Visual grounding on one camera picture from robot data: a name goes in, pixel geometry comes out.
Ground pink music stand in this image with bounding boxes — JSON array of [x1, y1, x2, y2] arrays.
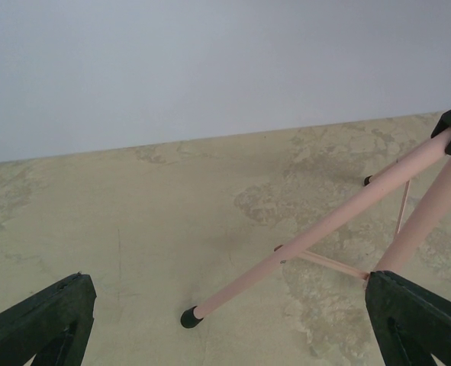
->
[[180, 110, 451, 329]]

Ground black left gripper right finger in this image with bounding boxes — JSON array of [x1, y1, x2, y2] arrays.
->
[[365, 271, 451, 365]]

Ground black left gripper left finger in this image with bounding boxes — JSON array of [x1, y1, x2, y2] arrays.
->
[[0, 272, 96, 365]]

